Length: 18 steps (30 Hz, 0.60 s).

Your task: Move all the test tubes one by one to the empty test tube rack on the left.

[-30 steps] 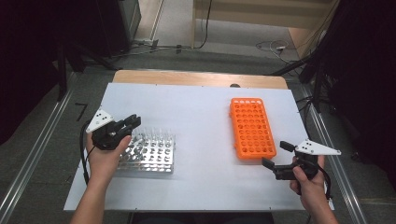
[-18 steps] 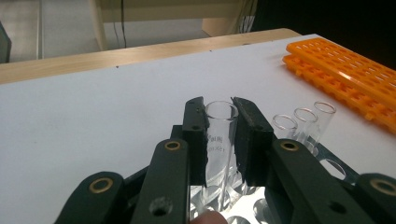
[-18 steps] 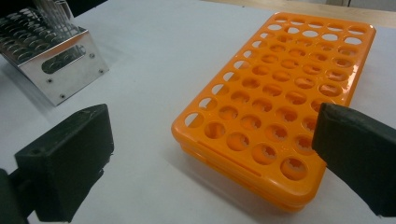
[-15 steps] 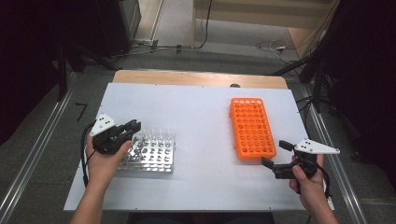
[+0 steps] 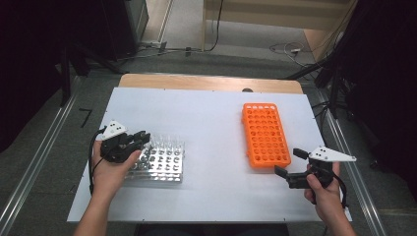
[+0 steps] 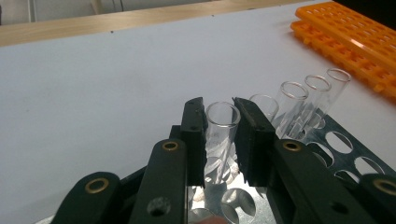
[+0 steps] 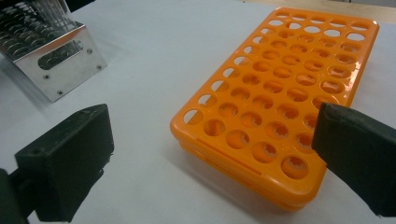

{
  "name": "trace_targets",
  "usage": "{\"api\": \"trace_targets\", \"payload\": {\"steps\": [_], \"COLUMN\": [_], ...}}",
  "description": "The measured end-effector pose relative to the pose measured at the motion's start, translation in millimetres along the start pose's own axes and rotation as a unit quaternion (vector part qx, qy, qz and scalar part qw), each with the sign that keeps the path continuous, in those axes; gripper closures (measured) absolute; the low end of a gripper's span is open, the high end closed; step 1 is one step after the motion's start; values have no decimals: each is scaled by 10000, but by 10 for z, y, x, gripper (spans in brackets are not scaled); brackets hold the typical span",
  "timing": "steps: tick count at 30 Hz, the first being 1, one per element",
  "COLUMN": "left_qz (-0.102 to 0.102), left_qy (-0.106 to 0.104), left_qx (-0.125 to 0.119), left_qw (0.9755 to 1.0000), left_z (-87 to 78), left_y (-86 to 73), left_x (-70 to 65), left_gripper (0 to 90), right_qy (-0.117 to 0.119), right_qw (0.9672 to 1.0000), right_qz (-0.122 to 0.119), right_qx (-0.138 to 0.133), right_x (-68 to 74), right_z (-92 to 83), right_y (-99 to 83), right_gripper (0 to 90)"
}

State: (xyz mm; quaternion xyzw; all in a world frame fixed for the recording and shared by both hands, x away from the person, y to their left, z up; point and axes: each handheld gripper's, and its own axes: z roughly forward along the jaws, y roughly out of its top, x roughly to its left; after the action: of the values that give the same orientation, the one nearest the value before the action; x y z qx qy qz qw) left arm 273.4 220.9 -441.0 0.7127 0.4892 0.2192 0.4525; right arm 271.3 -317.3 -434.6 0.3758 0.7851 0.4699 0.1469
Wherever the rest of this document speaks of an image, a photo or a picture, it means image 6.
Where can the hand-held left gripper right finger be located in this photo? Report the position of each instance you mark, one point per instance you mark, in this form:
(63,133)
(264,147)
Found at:
(258,149)

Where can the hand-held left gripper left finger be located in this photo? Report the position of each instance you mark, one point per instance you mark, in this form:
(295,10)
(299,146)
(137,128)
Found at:
(168,174)

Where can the clear glass test tube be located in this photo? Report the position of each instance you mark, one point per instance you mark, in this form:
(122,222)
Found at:
(337,87)
(267,109)
(222,137)
(291,105)
(317,96)

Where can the metal test tube rack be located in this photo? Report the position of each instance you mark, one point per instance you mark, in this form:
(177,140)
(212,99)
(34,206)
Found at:
(214,194)

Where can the orange test tube rack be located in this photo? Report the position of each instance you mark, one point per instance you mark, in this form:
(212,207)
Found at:
(358,59)

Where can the wooden table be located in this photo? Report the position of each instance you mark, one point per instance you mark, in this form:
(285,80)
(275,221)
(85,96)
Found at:
(93,26)

